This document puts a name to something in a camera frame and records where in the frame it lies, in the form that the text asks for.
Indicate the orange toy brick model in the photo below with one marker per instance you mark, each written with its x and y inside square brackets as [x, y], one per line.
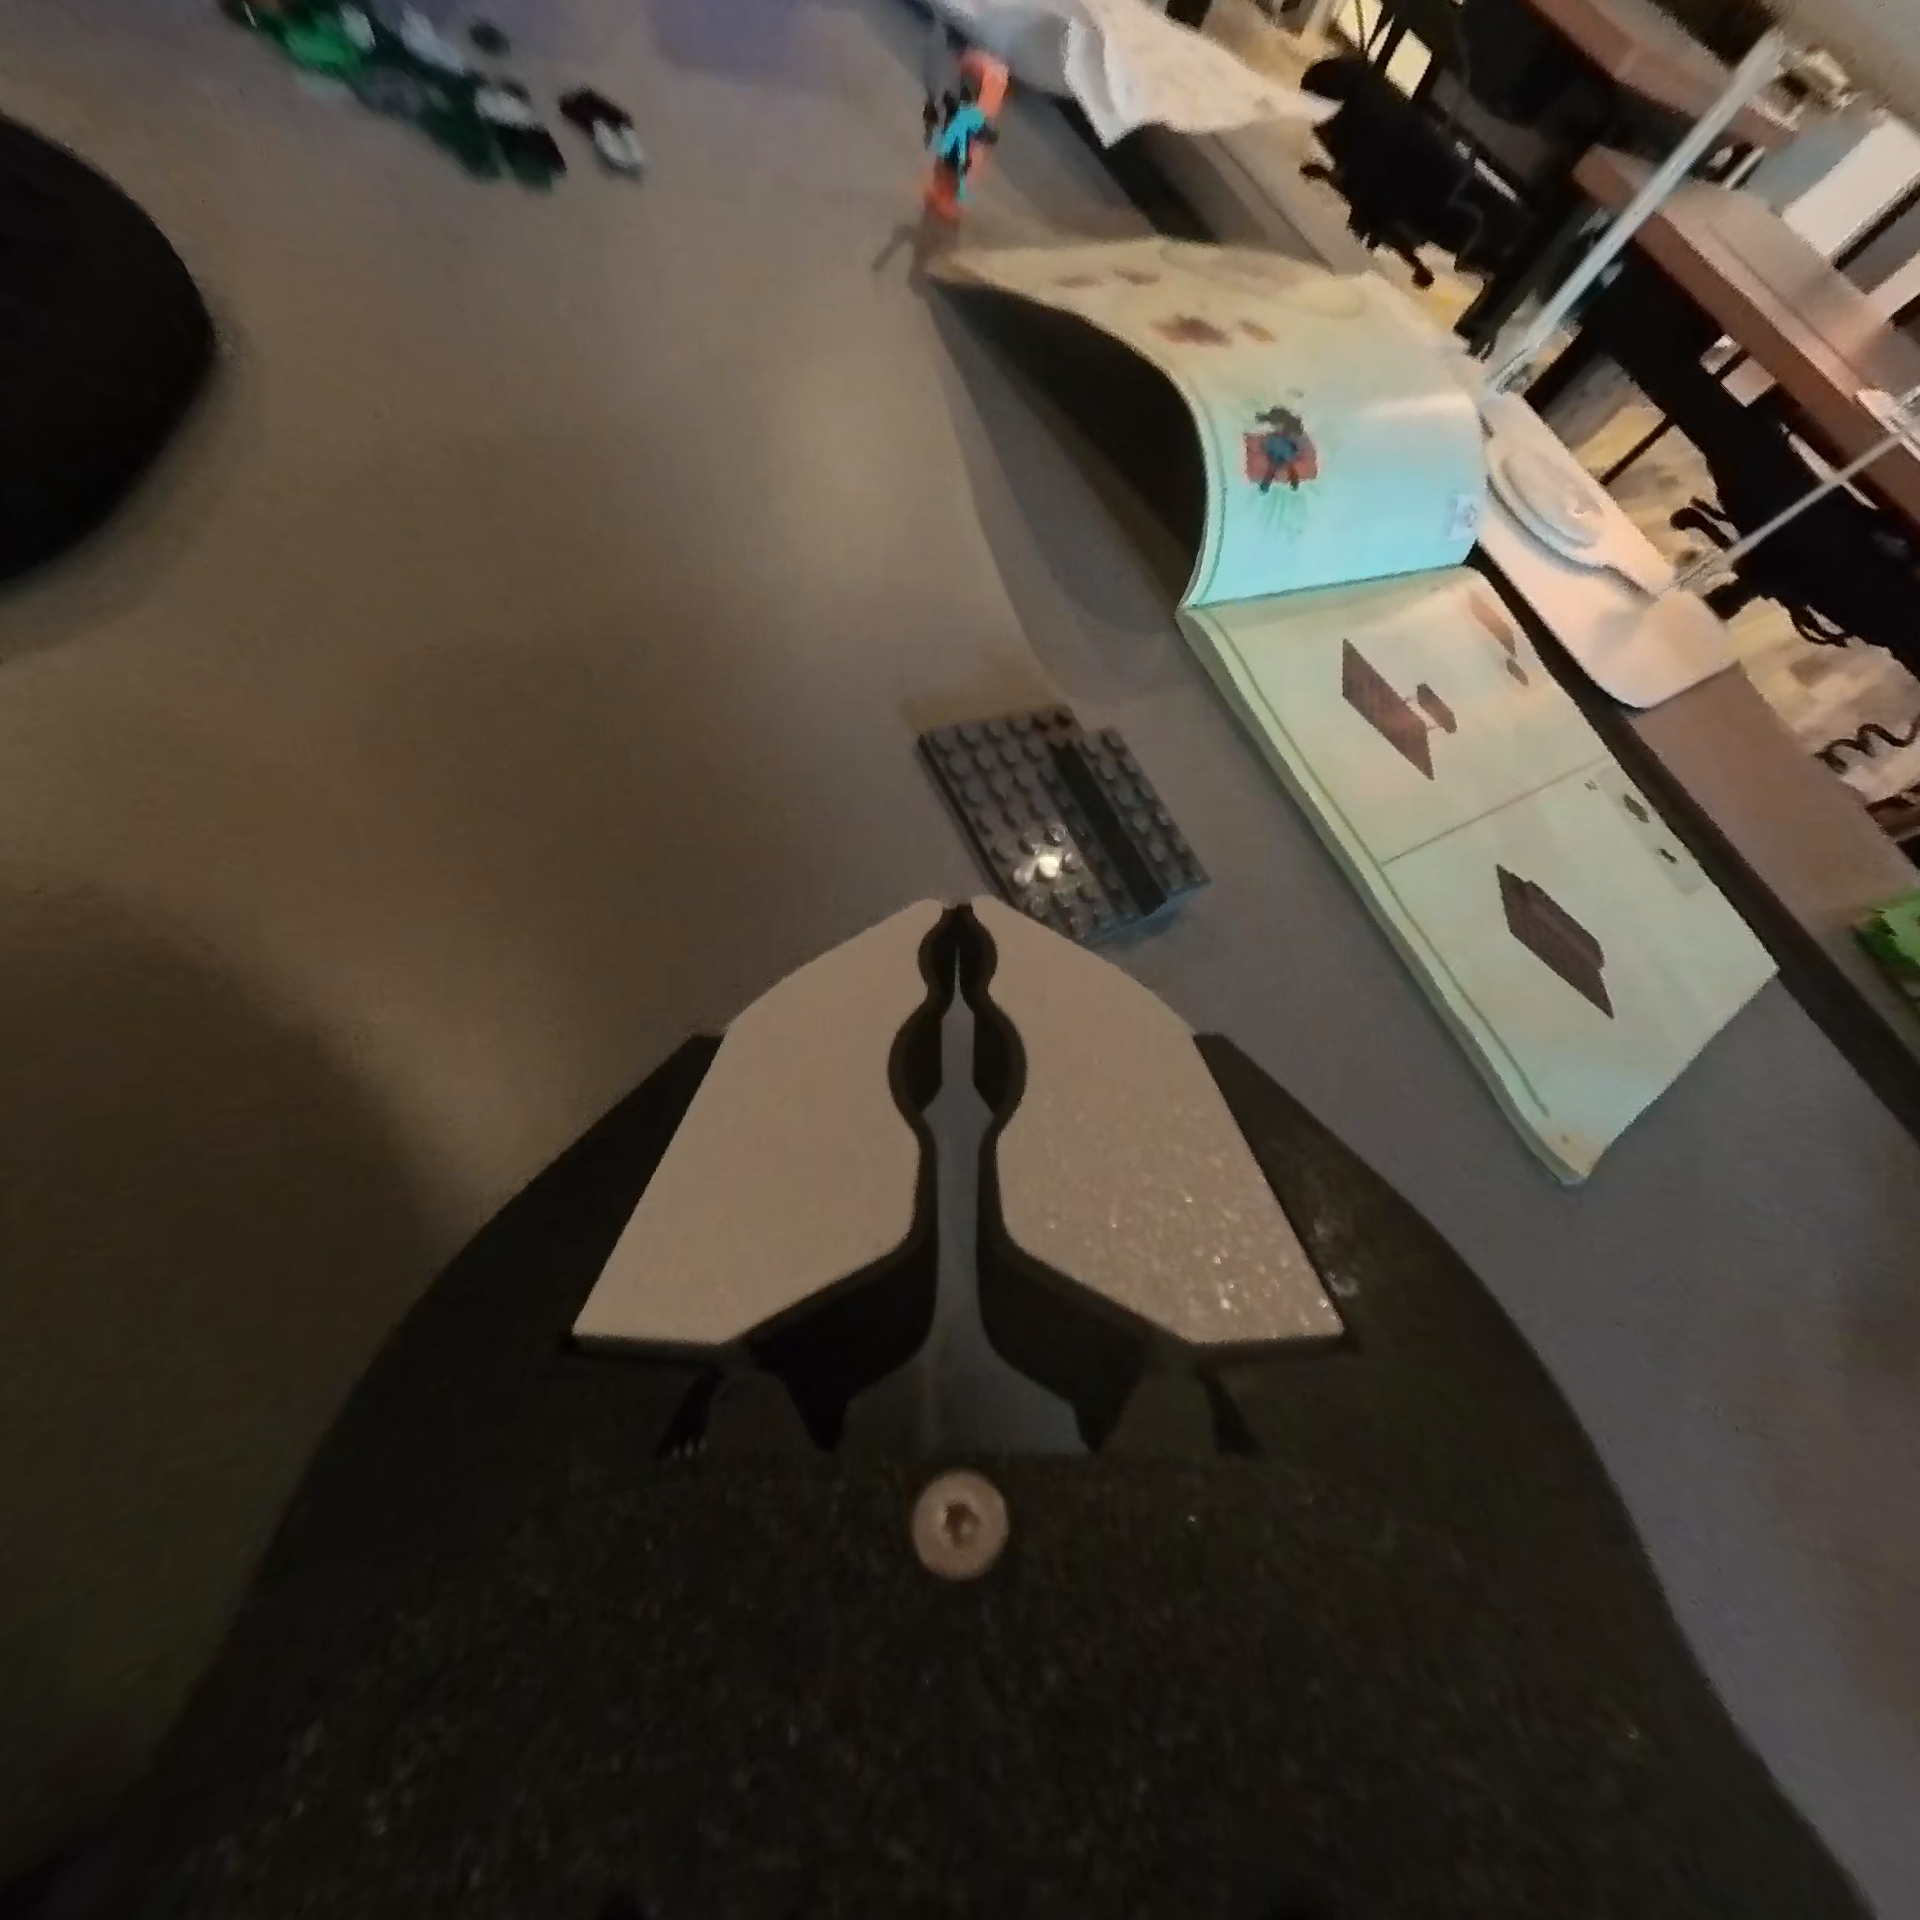
[962, 136]

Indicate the grey desk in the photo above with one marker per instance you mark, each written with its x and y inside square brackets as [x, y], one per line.
[523, 600]

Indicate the black textured pad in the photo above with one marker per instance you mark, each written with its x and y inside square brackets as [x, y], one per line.
[75, 346]

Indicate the white printed paper bag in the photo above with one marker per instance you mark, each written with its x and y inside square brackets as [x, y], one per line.
[1170, 67]

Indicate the black office chair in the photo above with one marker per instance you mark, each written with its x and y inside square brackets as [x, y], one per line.
[1394, 150]

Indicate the dark grey toy base plate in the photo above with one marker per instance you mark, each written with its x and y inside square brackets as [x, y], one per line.
[997, 797]

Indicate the pile of small toy bricks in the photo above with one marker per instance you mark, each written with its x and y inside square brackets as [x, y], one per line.
[450, 83]

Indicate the wooden table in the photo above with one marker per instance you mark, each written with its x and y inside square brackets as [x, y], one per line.
[1769, 284]
[1650, 54]

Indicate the green toy set box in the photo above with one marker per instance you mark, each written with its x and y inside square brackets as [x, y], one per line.
[1893, 938]

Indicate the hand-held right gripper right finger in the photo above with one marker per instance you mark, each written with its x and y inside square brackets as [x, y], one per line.
[1170, 1184]

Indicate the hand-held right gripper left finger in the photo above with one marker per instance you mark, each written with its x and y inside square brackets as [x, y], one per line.
[764, 1184]

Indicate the small grey toy brick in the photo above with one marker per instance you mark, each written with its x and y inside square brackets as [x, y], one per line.
[1124, 820]

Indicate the dark desk with wooden edge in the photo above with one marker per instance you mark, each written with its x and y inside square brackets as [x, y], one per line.
[1769, 839]

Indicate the building instruction booklet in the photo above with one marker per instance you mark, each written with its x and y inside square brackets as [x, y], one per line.
[1499, 780]

